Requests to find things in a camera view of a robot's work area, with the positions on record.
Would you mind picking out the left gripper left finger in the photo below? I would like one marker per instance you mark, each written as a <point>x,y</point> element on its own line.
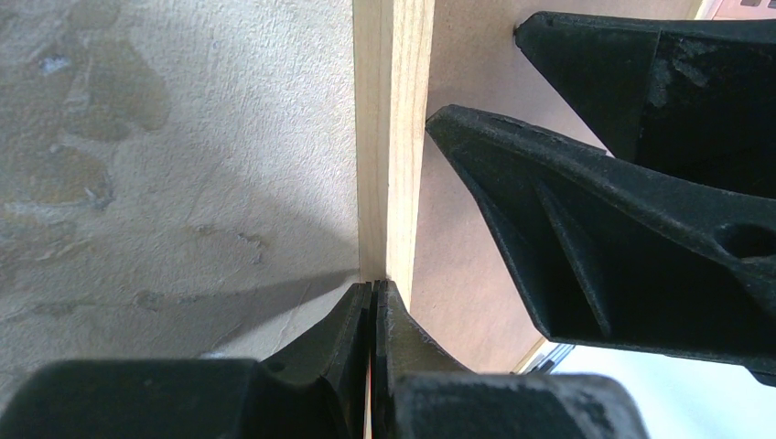
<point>312,388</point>

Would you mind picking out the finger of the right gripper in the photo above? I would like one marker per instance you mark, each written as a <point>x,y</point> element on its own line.
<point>689,99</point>
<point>608,254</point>

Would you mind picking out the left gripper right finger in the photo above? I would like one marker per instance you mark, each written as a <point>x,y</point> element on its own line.
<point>419,390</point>

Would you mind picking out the brown backing board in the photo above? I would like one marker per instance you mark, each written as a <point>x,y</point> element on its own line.
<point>462,293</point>

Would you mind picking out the wooden picture frame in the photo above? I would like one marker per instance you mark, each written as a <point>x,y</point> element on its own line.
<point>392,53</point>

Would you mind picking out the orange desk file organizer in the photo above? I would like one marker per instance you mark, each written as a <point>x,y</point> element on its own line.
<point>744,10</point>

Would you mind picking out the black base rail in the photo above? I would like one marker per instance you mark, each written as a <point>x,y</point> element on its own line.
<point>547,362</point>

